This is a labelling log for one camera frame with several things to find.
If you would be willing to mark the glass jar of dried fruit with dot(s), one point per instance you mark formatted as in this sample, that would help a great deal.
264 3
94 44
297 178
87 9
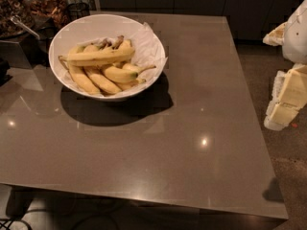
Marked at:
54 9

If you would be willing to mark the glass jar of nuts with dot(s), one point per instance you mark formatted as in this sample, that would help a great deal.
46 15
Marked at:
10 8

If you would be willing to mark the white ceramic bowl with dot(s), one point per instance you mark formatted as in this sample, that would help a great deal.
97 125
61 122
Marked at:
148 49

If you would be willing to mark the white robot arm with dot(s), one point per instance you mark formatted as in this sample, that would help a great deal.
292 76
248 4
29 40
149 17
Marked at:
289 92

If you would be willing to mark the small lower right banana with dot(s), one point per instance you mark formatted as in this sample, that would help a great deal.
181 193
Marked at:
131 84

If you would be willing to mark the dark small cup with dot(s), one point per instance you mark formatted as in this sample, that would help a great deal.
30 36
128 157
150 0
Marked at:
78 10

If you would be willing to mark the yellow banana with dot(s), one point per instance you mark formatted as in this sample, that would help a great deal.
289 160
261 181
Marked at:
103 44
80 77
127 73
101 81
100 57

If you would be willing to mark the metal scoop handle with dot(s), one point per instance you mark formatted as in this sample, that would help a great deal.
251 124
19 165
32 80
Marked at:
17 21

